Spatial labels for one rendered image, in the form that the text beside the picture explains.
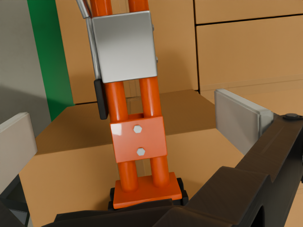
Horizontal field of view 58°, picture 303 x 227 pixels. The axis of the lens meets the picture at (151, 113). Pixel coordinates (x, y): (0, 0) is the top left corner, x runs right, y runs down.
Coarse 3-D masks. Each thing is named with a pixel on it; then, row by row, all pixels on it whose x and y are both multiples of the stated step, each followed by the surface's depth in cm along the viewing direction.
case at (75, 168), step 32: (160, 96) 81; (192, 96) 75; (64, 128) 60; (96, 128) 57; (192, 128) 49; (32, 160) 47; (64, 160) 47; (96, 160) 48; (192, 160) 49; (224, 160) 49; (32, 192) 48; (64, 192) 49; (96, 192) 49; (192, 192) 50
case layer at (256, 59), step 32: (64, 0) 78; (160, 0) 80; (192, 0) 80; (224, 0) 81; (256, 0) 82; (288, 0) 82; (64, 32) 80; (160, 32) 82; (192, 32) 82; (224, 32) 83; (256, 32) 84; (288, 32) 85; (160, 64) 84; (192, 64) 85; (224, 64) 86; (256, 64) 86; (288, 64) 87; (128, 96) 86; (256, 96) 89; (288, 96) 90; (288, 224) 102
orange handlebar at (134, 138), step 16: (96, 0) 28; (128, 0) 29; (144, 0) 29; (96, 16) 29; (144, 80) 31; (112, 96) 31; (144, 96) 31; (112, 112) 31; (144, 112) 32; (160, 112) 32; (112, 128) 31; (128, 128) 31; (144, 128) 31; (160, 128) 32; (128, 144) 32; (144, 144) 32; (160, 144) 32; (128, 160) 32; (160, 160) 33; (128, 176) 33; (160, 176) 33; (128, 192) 34
